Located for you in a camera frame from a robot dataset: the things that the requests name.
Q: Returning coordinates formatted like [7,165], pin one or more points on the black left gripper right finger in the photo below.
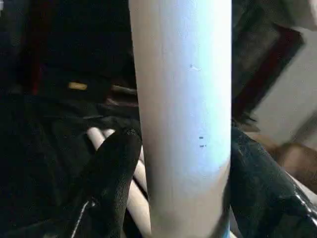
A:
[262,188]

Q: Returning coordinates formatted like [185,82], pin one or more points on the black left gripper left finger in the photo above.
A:
[111,178]

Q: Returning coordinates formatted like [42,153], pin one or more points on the black work mat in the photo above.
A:
[49,161]

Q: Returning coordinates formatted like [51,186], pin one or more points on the small yellow label tag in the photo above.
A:
[77,86]

